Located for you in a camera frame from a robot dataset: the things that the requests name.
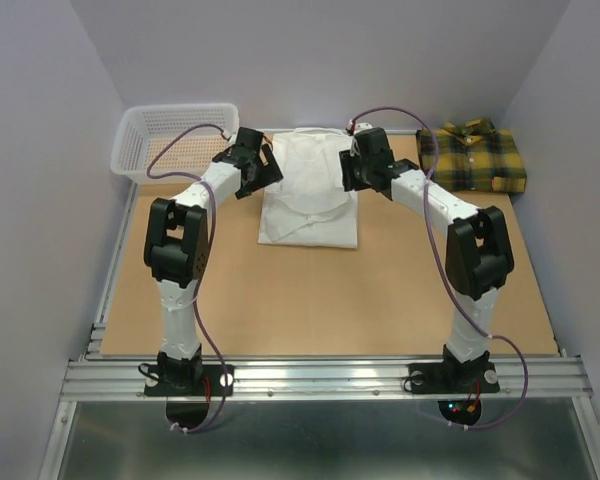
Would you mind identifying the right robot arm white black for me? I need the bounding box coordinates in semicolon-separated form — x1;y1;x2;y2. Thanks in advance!
339;128;514;395

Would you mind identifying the white perforated plastic basket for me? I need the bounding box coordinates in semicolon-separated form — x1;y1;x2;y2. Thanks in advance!
110;103;240;185

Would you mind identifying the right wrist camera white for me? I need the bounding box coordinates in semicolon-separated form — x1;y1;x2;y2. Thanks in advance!
346;119;373;136

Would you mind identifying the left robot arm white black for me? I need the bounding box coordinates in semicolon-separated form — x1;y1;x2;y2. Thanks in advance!
139;127;283;397

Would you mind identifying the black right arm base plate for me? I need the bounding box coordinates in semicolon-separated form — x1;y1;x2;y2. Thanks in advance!
403;361;500;395

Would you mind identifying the white long sleeve shirt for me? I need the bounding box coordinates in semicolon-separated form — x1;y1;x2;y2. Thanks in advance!
258;128;358;249

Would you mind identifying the aluminium mounting rail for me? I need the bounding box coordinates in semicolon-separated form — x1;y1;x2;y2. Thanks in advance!
60;356;593;402

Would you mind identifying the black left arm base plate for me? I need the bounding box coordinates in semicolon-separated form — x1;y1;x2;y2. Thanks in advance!
138;363;235;399

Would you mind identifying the yellow plaid folded shirt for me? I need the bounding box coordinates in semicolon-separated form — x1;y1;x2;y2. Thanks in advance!
415;118;527;194

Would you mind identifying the metal table frame edge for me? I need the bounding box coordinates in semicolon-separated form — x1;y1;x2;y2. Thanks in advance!
38;183;138;479

